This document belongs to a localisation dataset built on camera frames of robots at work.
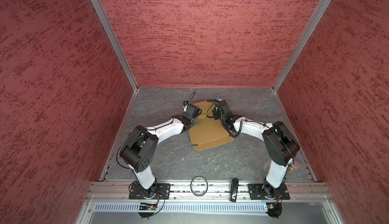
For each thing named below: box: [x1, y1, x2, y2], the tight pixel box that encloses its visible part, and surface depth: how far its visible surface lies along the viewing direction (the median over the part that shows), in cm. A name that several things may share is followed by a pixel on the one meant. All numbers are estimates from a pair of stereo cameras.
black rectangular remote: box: [229, 177, 239, 203], surface depth 72 cm
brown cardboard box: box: [188, 100, 235, 152], surface depth 88 cm
